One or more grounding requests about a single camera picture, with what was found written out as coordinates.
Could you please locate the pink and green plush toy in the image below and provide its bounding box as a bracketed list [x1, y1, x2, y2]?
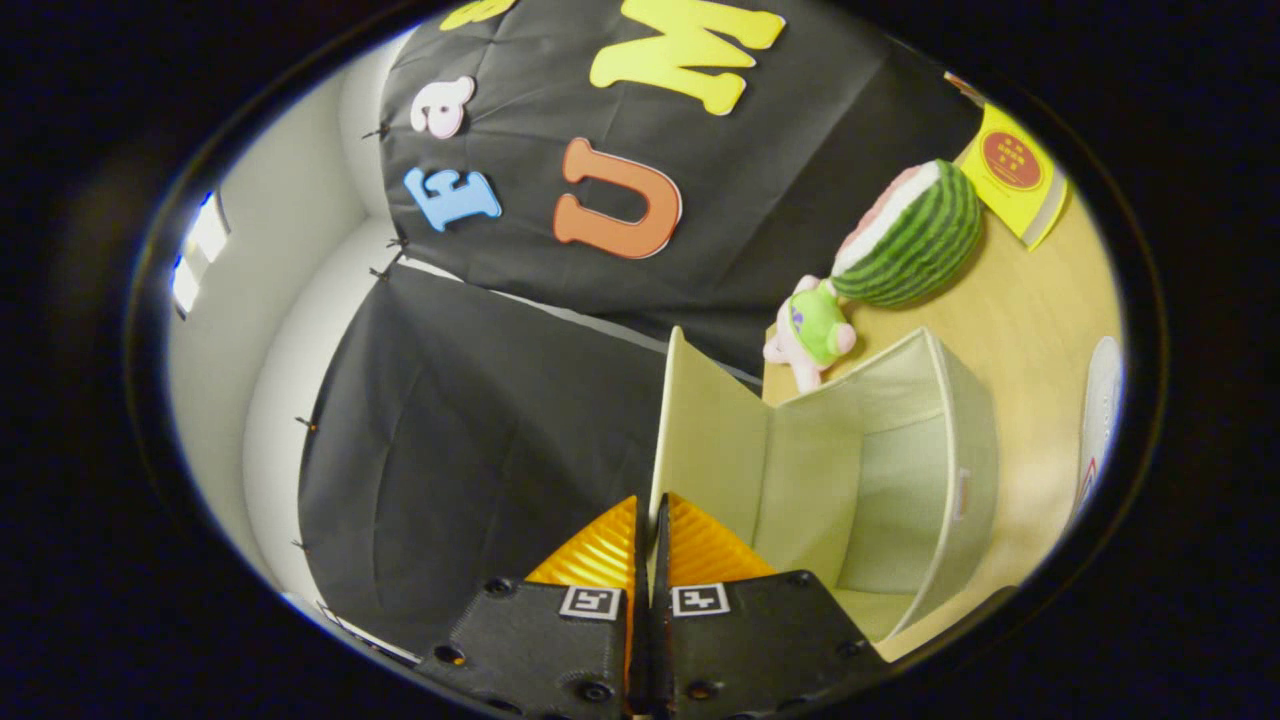
[763, 275, 858, 394]

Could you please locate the yellow book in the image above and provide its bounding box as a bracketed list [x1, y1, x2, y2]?
[955, 102, 1071, 251]

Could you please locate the white striped shoe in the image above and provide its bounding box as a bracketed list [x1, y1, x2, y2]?
[1078, 335, 1126, 516]

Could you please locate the watermelon slice plush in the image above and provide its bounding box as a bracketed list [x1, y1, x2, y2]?
[830, 160, 984, 309]

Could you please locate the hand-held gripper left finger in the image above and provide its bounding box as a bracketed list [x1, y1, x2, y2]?
[415, 495, 642, 720]

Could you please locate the beige fabric storage box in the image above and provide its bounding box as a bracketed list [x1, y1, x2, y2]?
[648, 325, 1001, 641]

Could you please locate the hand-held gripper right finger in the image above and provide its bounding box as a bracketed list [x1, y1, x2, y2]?
[648, 492, 891, 720]

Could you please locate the ceiling light panel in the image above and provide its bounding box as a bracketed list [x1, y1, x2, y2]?
[170, 190, 233, 319]

